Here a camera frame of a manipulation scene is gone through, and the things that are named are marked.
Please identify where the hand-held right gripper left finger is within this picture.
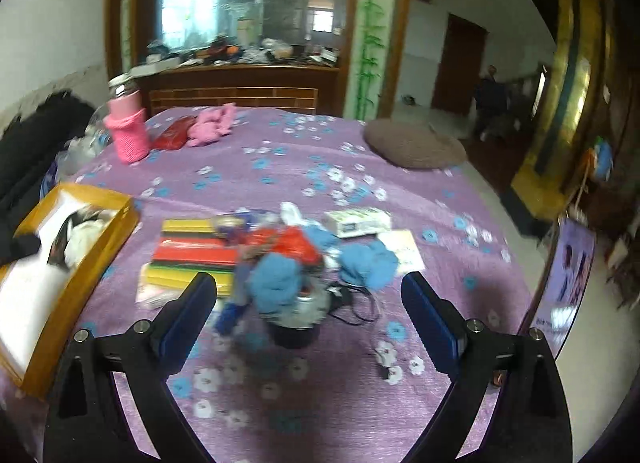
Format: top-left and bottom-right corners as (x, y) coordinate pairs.
(44, 270), (218, 463)

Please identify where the clear plastic bag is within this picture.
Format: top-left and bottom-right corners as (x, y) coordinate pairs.
(55, 113), (113, 179)

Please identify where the pink fluffy cloth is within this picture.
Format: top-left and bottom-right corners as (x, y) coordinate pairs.
(186, 103), (237, 148)

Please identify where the small white cloth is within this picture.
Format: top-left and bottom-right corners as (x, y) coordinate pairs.
(280, 202), (306, 229)

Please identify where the purple poster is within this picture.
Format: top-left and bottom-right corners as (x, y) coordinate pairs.
(530, 217), (596, 349)

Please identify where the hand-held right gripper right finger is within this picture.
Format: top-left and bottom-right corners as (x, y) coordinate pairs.
(401, 272), (573, 463)

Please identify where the tissue packet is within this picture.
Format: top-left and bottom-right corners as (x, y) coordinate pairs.
(324, 206), (392, 239)

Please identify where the black cable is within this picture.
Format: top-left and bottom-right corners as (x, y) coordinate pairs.
(327, 283), (396, 384)

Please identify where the purple floral blanket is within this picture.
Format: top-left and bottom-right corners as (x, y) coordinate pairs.
(0, 106), (533, 463)

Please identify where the brown round cushion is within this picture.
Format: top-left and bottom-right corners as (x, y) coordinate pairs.
(363, 118), (468, 170)

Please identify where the small red toy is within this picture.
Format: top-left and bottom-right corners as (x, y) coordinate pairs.
(270, 227), (323, 269)

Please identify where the black sofa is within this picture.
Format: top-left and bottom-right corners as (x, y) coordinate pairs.
(0, 90), (101, 264)

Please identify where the pile of clutter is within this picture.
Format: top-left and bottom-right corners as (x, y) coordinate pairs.
(145, 33), (341, 69)

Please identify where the small light blue cloth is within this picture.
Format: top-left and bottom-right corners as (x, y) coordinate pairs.
(302, 226), (341, 256)

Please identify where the blue and white packet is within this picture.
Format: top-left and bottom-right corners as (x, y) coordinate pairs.
(212, 212), (278, 244)

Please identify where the brown wooden door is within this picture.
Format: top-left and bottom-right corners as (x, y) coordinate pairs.
(432, 13), (488, 116)

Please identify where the yellow rimmed cardboard box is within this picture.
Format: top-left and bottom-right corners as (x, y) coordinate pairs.
(0, 182), (141, 399)

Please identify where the red packet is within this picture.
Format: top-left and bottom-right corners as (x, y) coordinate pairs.
(152, 116), (198, 150)

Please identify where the colourful toy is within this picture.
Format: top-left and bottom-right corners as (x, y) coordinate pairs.
(582, 138), (613, 184)

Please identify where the colourful sponge stack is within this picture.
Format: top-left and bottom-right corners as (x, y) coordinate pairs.
(137, 218), (241, 306)

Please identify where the black and silver round device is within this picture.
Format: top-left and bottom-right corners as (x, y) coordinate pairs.
(265, 293), (333, 350)

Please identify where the white card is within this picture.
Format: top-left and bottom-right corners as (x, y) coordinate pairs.
(382, 230), (426, 271)

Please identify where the gold framed panel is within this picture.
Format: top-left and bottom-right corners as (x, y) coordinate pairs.
(510, 0), (616, 224)

